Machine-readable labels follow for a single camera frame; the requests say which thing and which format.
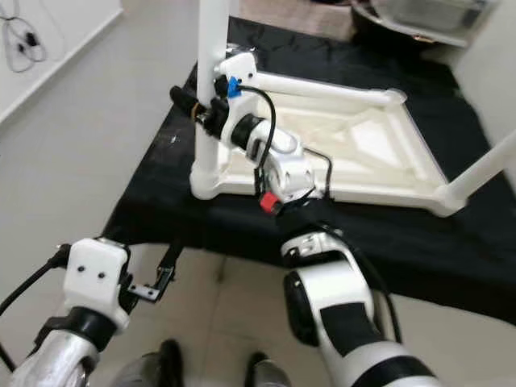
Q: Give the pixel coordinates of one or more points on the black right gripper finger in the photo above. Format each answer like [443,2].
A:
[182,97]

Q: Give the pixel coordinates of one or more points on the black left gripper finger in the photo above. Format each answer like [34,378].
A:
[172,260]

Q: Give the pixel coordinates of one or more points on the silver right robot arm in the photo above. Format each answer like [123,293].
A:
[347,314]

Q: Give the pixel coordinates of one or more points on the white plastic children table top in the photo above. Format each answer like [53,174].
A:
[371,145]

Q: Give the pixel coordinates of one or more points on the black tablecloth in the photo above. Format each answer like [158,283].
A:
[210,234]

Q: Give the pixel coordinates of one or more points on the patterned beige cloth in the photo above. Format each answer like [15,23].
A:
[290,12]

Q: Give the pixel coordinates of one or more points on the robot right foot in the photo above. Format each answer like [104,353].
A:
[272,371]

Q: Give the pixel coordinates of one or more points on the black wok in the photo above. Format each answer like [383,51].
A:
[371,28]

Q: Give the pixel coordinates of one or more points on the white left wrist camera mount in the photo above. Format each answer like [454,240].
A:
[101,274]

